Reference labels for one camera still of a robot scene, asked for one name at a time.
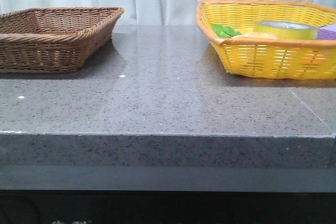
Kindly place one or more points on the brown wicker basket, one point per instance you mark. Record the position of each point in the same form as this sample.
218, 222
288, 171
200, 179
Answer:
55, 39

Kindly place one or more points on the yellow wicker basket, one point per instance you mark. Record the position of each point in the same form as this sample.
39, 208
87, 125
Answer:
269, 58

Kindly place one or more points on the yellow tape roll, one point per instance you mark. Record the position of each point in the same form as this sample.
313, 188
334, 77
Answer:
286, 30

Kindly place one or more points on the purple sponge block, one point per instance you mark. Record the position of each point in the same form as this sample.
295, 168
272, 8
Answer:
327, 32

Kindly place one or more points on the beige bread roll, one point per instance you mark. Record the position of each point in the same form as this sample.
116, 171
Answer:
258, 35

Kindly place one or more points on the green leaf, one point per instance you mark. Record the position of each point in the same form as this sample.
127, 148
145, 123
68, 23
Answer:
223, 31

